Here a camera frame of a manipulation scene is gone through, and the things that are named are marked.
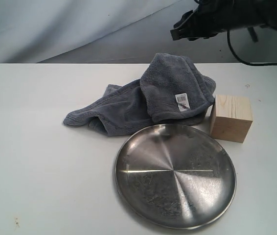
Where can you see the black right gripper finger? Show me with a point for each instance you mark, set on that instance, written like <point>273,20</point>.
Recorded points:
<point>181,31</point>
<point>183,18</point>

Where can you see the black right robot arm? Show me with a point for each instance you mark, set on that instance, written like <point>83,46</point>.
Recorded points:
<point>267,10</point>

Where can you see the round stainless steel plate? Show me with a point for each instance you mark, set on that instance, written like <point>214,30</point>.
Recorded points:
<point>175,176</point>

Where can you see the grey fleece towel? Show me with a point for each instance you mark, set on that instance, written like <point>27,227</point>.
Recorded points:
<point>171,90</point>

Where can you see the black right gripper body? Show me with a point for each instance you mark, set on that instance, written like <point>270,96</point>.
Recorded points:
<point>222,15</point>

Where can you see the light wooden cube block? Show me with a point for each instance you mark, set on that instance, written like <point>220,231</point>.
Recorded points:
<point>230,118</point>

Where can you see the grey backdrop cloth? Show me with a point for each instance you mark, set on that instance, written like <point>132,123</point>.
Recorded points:
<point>99,31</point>

